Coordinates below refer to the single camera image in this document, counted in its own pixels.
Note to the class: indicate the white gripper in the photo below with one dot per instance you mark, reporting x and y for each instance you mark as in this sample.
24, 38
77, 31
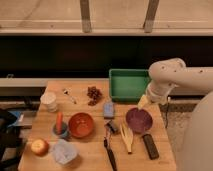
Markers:
155, 94

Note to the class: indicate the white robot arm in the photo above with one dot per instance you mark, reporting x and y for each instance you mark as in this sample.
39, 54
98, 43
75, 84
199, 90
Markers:
197, 148

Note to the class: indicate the purple bowl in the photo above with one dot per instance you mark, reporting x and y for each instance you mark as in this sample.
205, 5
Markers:
139, 120

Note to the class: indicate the green plastic bin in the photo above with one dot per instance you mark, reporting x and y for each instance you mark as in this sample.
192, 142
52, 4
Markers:
127, 85

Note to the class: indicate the blue sponge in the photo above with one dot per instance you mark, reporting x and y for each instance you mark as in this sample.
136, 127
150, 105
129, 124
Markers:
108, 110

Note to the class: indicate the yellow banana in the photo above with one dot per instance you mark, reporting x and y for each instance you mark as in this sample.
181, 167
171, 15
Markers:
127, 136

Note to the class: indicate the black remote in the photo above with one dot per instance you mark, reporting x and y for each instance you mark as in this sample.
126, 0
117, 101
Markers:
150, 146

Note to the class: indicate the bunch of dark grapes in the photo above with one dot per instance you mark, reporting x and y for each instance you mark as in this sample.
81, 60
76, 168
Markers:
94, 94

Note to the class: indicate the orange bowl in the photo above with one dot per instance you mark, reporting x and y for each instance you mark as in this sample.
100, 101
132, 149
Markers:
81, 125

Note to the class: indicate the metal spoon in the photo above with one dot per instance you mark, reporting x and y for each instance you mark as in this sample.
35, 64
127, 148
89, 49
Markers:
66, 92

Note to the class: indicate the orange carrot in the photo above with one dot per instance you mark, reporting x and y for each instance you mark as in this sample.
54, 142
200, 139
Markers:
59, 121

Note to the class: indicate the clear plastic cup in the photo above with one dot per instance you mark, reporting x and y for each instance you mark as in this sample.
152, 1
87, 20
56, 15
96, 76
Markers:
63, 152

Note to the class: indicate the white paper cup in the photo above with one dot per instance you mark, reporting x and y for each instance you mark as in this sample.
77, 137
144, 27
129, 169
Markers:
48, 99

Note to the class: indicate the red yellow apple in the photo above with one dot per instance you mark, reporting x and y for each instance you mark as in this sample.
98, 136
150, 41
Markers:
39, 147

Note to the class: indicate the black chair at left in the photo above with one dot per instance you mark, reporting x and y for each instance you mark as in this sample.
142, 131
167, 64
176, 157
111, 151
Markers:
9, 138

